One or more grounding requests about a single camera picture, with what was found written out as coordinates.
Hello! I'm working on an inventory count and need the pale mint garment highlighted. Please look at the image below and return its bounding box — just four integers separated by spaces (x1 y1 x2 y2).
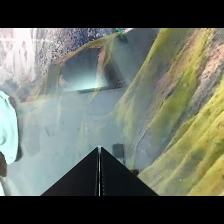
0 90 20 166

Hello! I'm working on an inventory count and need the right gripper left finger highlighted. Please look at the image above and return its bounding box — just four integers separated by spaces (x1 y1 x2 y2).
41 146 101 197

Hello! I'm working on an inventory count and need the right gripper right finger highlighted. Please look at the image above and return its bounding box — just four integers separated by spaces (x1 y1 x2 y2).
100 146 159 197

